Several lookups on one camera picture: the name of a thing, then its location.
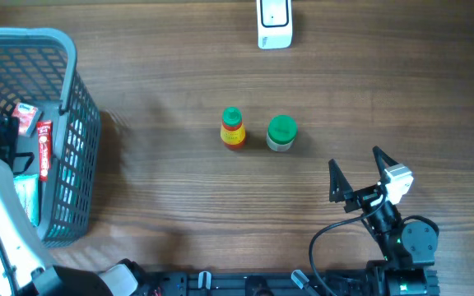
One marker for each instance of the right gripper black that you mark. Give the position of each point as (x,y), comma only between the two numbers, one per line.
(340,189)

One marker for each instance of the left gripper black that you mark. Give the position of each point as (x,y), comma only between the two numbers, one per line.
(7,126)

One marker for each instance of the red tissue packet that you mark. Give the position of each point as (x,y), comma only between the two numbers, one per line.
(27,115)

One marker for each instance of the red Nescafe stick sachet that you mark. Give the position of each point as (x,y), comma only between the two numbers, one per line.
(44,131)

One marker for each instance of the teal wet wipes pack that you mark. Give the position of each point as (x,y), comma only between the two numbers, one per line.
(27,189)

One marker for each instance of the green lid jar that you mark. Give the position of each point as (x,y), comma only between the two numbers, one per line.
(281,133)

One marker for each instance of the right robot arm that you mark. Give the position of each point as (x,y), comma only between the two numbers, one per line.
(408,245)

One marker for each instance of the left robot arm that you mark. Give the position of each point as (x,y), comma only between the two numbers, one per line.
(27,267)

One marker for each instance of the white barcode scanner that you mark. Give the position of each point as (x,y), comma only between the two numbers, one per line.
(275,24)

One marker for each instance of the grey plastic shopping basket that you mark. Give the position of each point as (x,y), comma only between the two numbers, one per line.
(38,67)

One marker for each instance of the sriracha bottle green cap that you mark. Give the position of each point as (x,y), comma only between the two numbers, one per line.
(233,132)

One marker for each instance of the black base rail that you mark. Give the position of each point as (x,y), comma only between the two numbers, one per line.
(261,283)

